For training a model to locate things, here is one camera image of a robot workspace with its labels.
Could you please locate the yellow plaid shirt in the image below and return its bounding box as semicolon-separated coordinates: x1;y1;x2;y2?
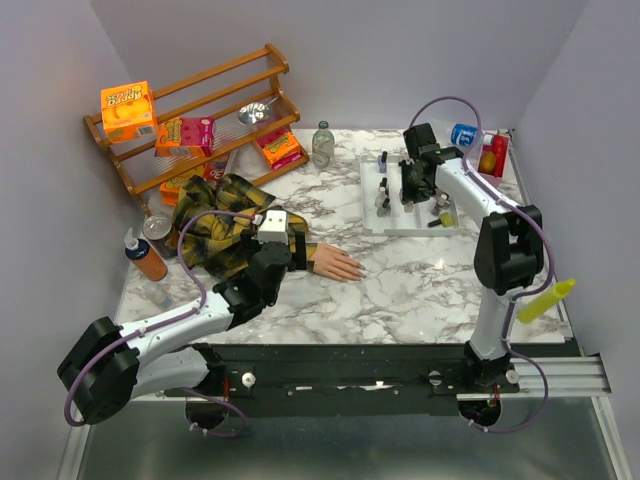
172;172;319;281

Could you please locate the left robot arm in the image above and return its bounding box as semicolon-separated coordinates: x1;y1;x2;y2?
57;232;307;427

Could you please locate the yellow object behind arm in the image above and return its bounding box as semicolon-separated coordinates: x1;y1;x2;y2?
517;278;576;324

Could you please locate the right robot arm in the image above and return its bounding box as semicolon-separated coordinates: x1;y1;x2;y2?
400;123;544;392

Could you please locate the mannequin hand with long nails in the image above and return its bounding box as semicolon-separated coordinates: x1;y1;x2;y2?
310;243;365;282

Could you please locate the white polish bottle white cap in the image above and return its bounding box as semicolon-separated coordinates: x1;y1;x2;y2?
378;177;389;197

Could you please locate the silver glitter bottle black cap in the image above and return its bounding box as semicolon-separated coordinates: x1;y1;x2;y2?
374;192;391;218

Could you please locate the purple polish bottle back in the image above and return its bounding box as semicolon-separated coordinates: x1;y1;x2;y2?
377;151;388;174

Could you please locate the yellow polish bottle black cap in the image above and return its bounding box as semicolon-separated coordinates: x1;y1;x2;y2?
428;212;456;228

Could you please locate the white plastic organizer tray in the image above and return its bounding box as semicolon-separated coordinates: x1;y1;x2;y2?
359;153;461;237

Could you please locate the plastic water bottle blue label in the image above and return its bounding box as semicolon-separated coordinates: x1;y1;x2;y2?
431;120;496;148

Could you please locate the yellow lemon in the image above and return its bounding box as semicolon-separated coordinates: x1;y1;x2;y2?
478;151;497;175

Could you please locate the red ketchup bottle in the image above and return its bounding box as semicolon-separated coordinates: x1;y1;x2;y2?
492;134;509;178

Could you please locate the glass bottle with cap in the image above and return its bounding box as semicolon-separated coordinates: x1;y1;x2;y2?
311;120;335;169

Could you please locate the red white package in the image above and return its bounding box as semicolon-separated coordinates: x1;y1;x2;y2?
203;154;230;186

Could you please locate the small clear bottle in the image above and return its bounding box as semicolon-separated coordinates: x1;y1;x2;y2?
143;282;173;311

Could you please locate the orange pink box lower shelf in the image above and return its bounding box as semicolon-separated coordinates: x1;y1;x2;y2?
254;127;302;170

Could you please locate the metal soda can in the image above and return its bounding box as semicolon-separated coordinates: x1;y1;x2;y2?
142;213;178;259

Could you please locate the orange box bottom shelf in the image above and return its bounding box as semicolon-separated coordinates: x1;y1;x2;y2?
159;176;190;207

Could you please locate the orange spray bottle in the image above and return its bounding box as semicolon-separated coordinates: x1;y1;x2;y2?
124;228;168;282

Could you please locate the wooden shelf rack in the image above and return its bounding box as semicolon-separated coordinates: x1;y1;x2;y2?
84;44;308;214

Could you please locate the metal spoon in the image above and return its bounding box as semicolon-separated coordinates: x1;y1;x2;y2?
237;96;279;126

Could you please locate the pink orange sponge box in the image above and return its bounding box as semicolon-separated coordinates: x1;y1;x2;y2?
155;116;215;158

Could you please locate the orange scrub box large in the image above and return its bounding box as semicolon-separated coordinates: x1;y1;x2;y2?
100;81;158;144

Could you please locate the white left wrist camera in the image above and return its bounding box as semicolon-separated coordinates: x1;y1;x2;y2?
257;210;289;244

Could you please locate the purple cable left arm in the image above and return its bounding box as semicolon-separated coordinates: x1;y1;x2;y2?
64;209;264;439

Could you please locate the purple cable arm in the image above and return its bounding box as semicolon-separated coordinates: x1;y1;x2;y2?
64;209;264;439
408;95;557;434

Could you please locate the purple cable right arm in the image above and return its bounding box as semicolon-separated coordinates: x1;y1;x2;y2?
408;95;557;434

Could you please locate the black mounting rail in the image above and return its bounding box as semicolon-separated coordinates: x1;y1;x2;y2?
99;339;546;419

